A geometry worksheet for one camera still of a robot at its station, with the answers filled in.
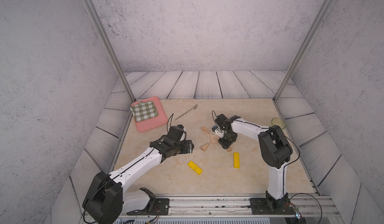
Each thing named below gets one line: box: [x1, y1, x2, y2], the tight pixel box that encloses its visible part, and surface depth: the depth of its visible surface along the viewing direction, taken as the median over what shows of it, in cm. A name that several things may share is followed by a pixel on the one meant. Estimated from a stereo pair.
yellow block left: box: [187, 160, 203, 175], surface depth 87 cm
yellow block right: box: [233, 152, 240, 169], surface depth 91 cm
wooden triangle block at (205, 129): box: [201, 126, 210, 135], surface depth 103 cm
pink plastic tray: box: [131, 96, 168, 132], surface depth 111 cm
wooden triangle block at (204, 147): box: [200, 142, 210, 152], surface depth 95 cm
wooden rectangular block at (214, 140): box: [210, 137, 219, 144], surface depth 98 cm
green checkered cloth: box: [129, 101, 159, 122], surface depth 114 cm
